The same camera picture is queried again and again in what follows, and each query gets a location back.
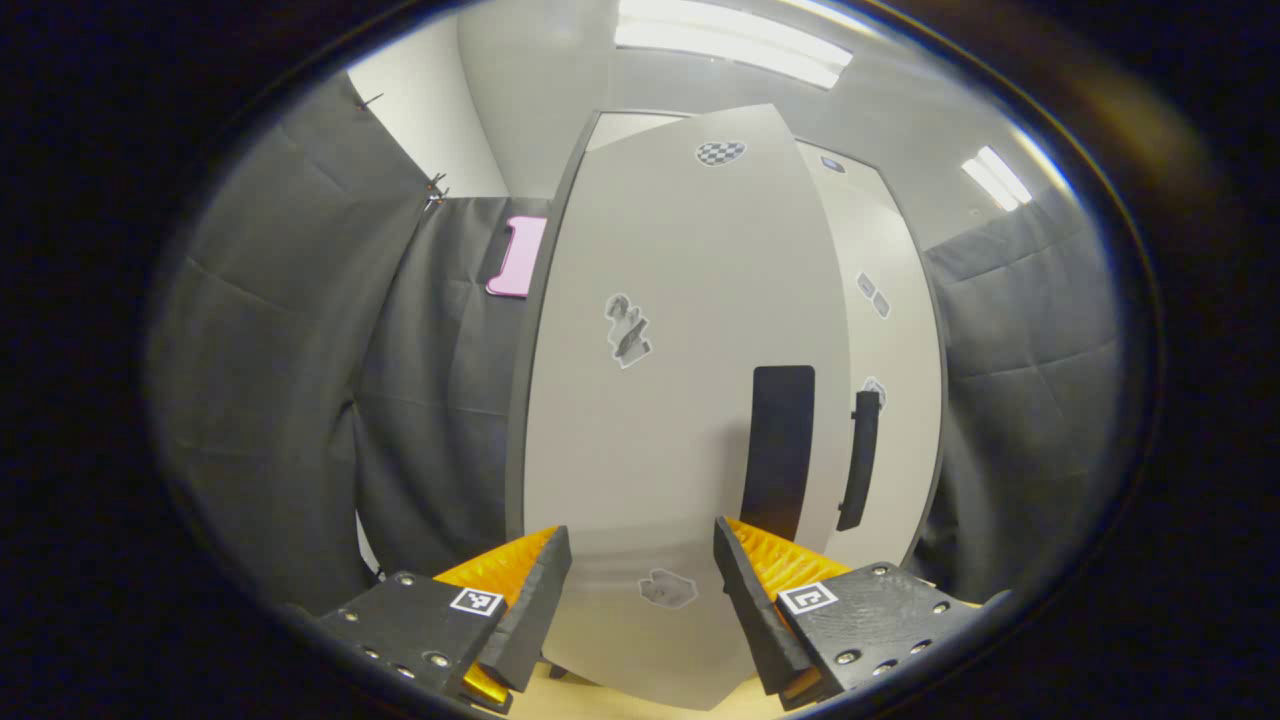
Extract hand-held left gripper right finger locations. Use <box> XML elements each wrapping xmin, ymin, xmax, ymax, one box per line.
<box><xmin>713</xmin><ymin>515</ymin><xmax>986</xmax><ymax>711</ymax></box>

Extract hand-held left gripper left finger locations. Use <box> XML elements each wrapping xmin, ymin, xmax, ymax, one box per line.
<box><xmin>318</xmin><ymin>525</ymin><xmax>573</xmax><ymax>713</ymax></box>

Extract grey cabinet door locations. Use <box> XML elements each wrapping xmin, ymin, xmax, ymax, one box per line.
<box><xmin>505</xmin><ymin>103</ymin><xmax>856</xmax><ymax>713</ymax></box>
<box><xmin>795</xmin><ymin>140</ymin><xmax>946</xmax><ymax>571</ymax></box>

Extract black backdrop cloth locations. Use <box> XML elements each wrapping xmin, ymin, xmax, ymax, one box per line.
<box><xmin>355</xmin><ymin>195</ymin><xmax>551</xmax><ymax>581</ymax></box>

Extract dark grey quilted curtain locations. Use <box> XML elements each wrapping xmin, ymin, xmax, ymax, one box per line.
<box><xmin>145</xmin><ymin>72</ymin><xmax>446</xmax><ymax>616</ymax></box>
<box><xmin>912</xmin><ymin>195</ymin><xmax>1136</xmax><ymax>606</ymax></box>

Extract small ceiling light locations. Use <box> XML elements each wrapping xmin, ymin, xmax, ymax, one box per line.
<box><xmin>960</xmin><ymin>145</ymin><xmax>1034</xmax><ymax>213</ymax></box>

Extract long ceiling light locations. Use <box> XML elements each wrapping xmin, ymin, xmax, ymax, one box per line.
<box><xmin>612</xmin><ymin>0</ymin><xmax>856</xmax><ymax>91</ymax></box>

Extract black door handle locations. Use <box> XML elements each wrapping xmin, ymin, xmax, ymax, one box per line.
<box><xmin>740</xmin><ymin>365</ymin><xmax>816</xmax><ymax>543</ymax></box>
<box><xmin>836</xmin><ymin>390</ymin><xmax>883</xmax><ymax>533</ymax></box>

